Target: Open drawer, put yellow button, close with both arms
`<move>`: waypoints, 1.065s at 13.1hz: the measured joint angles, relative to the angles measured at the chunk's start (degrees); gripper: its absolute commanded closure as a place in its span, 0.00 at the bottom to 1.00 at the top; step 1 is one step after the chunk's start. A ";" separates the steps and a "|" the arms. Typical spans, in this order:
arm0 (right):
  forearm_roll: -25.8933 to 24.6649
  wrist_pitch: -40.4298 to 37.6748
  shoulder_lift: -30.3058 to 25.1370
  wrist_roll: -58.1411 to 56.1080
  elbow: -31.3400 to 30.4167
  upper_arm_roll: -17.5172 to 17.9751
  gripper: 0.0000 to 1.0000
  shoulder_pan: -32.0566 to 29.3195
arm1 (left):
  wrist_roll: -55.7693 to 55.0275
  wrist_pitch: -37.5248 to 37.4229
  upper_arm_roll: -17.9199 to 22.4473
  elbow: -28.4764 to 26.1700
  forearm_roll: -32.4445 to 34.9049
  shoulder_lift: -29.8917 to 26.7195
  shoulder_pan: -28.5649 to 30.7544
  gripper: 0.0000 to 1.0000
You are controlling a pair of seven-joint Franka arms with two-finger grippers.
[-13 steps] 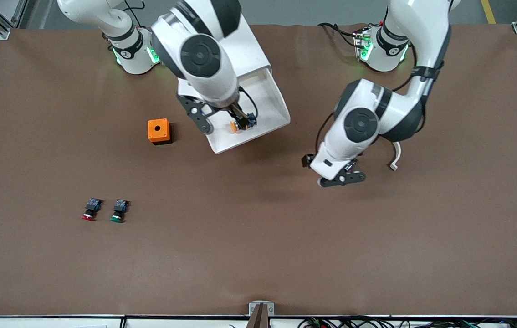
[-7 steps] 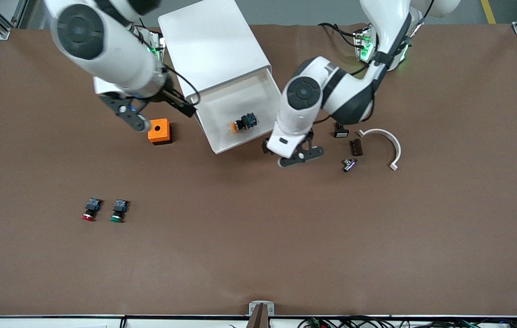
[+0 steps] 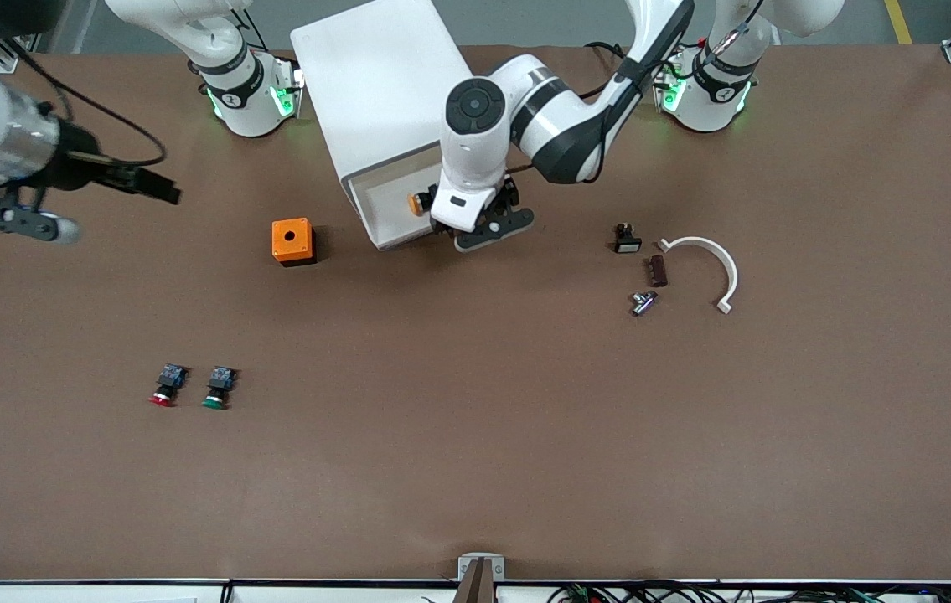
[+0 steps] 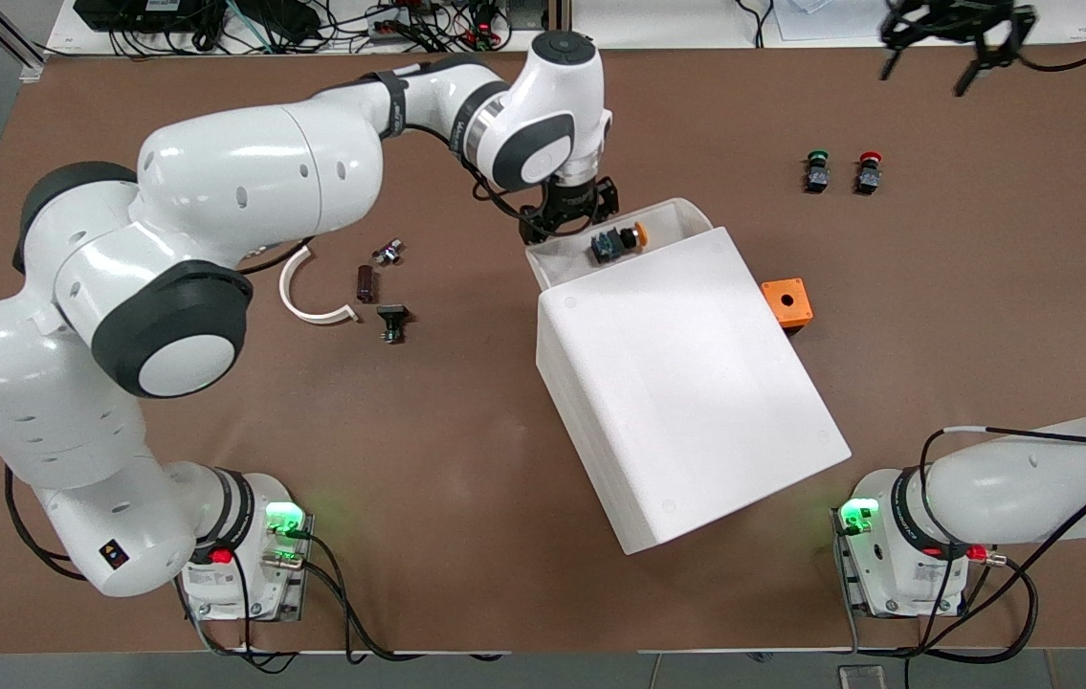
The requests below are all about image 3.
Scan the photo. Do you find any white curved plastic bracket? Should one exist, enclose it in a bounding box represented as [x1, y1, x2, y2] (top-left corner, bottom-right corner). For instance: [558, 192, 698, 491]
[657, 236, 740, 316]

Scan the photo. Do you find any white plastic drawer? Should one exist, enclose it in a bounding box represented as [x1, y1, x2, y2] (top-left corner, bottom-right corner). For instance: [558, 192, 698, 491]
[348, 142, 463, 252]

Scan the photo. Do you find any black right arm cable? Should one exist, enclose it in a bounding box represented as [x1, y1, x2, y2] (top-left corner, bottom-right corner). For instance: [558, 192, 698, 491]
[0, 46, 168, 168]

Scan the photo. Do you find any black base cable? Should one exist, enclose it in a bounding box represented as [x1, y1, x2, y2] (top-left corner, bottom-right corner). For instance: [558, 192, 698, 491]
[584, 40, 664, 89]

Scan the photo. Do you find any white drawer cabinet shell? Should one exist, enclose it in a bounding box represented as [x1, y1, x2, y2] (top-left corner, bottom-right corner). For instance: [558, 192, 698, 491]
[289, 0, 476, 252]

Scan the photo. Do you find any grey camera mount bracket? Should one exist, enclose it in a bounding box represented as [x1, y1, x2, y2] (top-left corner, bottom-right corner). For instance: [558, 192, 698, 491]
[457, 553, 506, 603]

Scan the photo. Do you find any red push button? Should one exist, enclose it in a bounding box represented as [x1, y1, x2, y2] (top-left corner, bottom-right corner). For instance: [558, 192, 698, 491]
[148, 363, 189, 409]

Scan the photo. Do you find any green push button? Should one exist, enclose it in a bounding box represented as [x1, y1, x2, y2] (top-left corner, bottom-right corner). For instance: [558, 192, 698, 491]
[201, 365, 240, 410]

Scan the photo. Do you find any orange button enclosure box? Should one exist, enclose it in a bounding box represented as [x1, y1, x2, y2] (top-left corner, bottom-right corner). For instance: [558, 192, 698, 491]
[271, 218, 317, 267]

